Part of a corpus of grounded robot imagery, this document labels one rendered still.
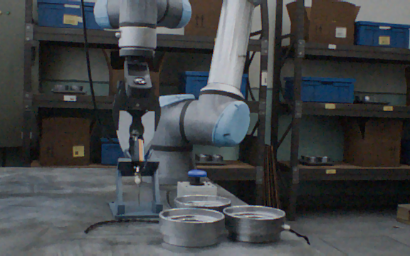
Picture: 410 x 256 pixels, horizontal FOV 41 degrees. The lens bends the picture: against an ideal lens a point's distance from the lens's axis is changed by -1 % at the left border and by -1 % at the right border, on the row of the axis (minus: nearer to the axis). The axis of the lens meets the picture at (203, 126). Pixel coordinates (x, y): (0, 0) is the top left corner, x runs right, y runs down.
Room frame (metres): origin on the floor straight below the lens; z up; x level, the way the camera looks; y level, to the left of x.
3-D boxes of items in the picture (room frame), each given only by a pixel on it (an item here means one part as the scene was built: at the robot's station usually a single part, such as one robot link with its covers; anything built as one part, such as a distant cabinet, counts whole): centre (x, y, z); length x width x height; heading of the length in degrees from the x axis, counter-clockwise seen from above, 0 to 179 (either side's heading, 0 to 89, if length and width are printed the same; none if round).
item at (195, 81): (4.73, -0.06, 1.11); 0.52 x 0.38 x 0.22; 103
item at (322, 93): (4.95, -1.01, 1.11); 0.52 x 0.38 x 0.22; 103
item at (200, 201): (1.02, 0.00, 0.82); 0.10 x 0.10 x 0.04
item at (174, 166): (1.49, 0.08, 0.85); 0.15 x 0.15 x 0.10
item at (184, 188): (1.17, 0.01, 0.82); 0.08 x 0.07 x 0.05; 13
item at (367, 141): (5.06, -1.54, 0.67); 0.52 x 0.43 x 0.43; 103
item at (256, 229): (0.93, -0.09, 0.82); 0.10 x 0.10 x 0.04
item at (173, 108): (1.49, 0.08, 0.97); 0.13 x 0.12 x 0.14; 60
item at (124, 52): (1.14, 0.14, 1.06); 0.09 x 0.08 x 0.12; 14
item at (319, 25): (4.94, -1.01, 1.69); 0.59 x 0.41 x 0.38; 108
